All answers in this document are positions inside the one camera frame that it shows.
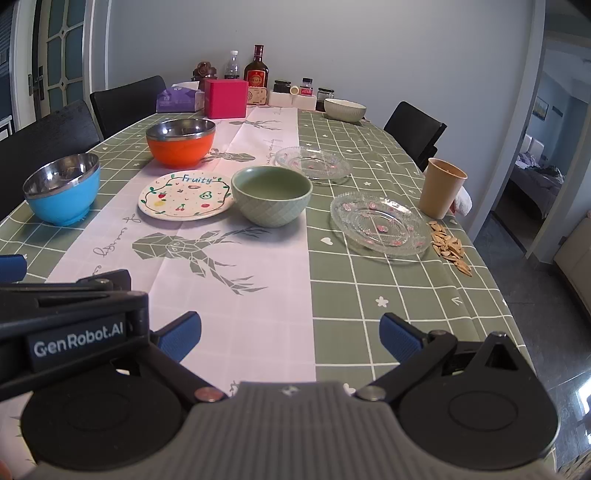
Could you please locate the blue steel bowl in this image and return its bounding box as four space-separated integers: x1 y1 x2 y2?
22 153 100 227

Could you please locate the clear glass plate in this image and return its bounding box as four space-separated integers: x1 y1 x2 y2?
273 147 352 181
331 191 431 256

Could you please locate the fruity painted white plate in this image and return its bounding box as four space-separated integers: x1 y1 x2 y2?
137 170 235 222

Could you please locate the green ceramic bowl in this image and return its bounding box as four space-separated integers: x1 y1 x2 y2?
231 165 312 228

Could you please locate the orange steel bowl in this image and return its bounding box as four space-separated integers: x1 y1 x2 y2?
145 118 215 169

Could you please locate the green checked tablecloth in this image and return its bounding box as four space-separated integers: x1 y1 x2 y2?
0 105 537 467

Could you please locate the white deer table runner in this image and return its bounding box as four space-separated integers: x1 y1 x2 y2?
0 105 318 462

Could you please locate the black chair near left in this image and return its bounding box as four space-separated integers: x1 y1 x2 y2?
0 100 100 219

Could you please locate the black chair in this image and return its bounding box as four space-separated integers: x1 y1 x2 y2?
90 75 166 139
384 101 447 172
0 100 100 219

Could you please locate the white cloth on stool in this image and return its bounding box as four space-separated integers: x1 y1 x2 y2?
450 187 473 216

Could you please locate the beige paper cup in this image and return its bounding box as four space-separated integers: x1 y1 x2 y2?
419 158 468 220

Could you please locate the black chair far left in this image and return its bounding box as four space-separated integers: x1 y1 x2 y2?
90 75 166 139

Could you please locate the black chair right side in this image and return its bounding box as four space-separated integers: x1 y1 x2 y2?
384 101 447 172

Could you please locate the bed in far room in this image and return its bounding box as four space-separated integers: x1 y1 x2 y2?
510 134 565 219

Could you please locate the cream bowl at far end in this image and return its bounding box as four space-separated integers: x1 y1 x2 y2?
324 98 367 124

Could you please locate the purple tissue box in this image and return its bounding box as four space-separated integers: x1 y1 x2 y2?
156 81 204 113

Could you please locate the glass panel door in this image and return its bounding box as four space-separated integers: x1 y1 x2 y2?
29 0 87 119

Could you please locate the pink square box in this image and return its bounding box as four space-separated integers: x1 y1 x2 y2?
204 79 249 119

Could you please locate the beige small speaker box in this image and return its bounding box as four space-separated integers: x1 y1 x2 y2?
247 86 269 105

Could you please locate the small glass jar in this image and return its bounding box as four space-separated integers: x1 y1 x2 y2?
315 87 335 112

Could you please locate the white box at far end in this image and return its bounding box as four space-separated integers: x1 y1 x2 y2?
267 91 317 111

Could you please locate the red label jar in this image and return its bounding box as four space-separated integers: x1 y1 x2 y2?
300 77 314 96

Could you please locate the brown figurine ornament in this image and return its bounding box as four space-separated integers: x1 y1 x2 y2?
191 61 217 86

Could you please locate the dark glass jar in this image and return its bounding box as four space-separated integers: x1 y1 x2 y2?
273 79 291 94

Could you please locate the clear water bottle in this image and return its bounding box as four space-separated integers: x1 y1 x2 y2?
223 50 240 79

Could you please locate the brown liquor bottle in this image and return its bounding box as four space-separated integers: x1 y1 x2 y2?
243 44 269 88

